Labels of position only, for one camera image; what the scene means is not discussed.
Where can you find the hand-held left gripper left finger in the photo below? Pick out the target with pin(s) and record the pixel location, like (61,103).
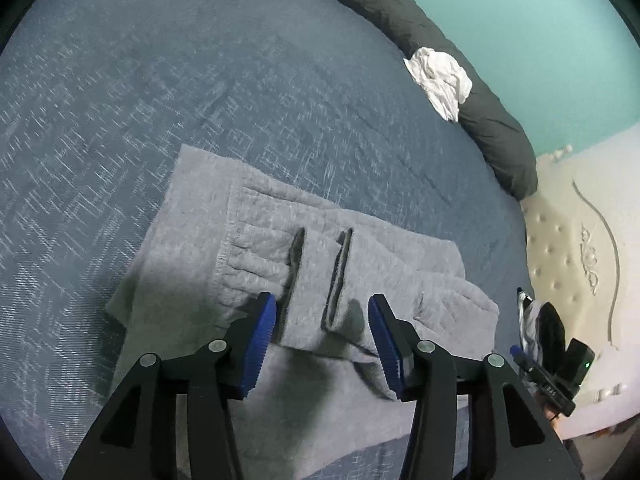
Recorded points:
(260,345)

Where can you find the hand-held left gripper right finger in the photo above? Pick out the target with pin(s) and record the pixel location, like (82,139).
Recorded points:
(385,345)

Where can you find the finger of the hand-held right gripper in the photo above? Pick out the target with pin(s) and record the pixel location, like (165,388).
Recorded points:
(519,352)

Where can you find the grey fleece garment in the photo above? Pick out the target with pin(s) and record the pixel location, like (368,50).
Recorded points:
(250,235)

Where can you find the black white grey clothes pile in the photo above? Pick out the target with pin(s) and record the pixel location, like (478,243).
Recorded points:
(547,325)

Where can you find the cream tufted headboard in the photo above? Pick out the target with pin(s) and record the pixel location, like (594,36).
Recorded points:
(565,260)

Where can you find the dark grey long pillow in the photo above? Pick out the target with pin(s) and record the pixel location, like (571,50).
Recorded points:
(490,125)

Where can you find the white crumpled cloth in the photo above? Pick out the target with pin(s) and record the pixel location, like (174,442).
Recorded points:
(440,80)

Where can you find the blue patterned bed cover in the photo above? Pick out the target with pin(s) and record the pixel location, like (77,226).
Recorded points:
(125,85)

